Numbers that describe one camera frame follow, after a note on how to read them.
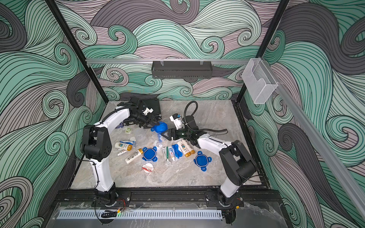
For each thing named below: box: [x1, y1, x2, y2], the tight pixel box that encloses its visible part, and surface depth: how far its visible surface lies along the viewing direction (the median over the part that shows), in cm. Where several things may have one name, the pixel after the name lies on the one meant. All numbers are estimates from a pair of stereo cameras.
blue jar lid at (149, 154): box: [141, 146, 158, 162], surface depth 92 cm
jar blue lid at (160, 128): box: [150, 121, 169, 135], surface depth 89 cm
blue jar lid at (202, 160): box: [193, 151, 212, 172], surface depth 89 cm
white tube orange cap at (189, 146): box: [181, 139, 196, 155], surface depth 93 cm
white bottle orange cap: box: [115, 142, 133, 152], surface depth 91 cm
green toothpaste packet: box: [163, 146, 170, 162], surface depth 92 cm
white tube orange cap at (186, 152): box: [177, 140, 192, 158], surface depth 92 cm
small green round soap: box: [124, 127, 132, 134], surface depth 103 cm
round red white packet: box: [141, 162, 154, 174], surface depth 85 cm
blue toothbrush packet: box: [171, 143, 183, 159], surface depth 92 cm
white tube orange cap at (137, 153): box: [124, 148, 144, 164], surface depth 89 cm
